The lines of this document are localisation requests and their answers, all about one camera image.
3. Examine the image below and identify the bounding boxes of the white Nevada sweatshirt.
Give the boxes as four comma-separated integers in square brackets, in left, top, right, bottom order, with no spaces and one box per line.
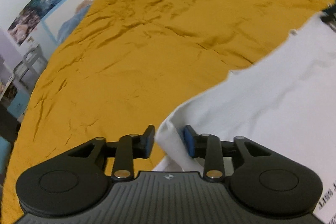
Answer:
[155,14,335,223]

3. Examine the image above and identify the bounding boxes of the mustard yellow quilt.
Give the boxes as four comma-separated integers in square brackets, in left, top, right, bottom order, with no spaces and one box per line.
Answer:
[1,0,333,223]

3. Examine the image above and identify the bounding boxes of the grey metal rack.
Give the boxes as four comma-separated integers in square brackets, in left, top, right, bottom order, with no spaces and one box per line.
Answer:
[13,45,48,92]

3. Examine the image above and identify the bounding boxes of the blue pillow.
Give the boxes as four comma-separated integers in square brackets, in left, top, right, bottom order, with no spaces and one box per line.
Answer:
[57,0,93,45]

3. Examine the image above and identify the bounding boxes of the anime poster left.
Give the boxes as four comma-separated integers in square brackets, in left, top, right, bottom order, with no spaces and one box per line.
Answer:
[7,5,42,46]

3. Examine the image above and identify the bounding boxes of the desk with blue drawers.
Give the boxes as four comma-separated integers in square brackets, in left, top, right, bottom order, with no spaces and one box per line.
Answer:
[1,76,30,123]

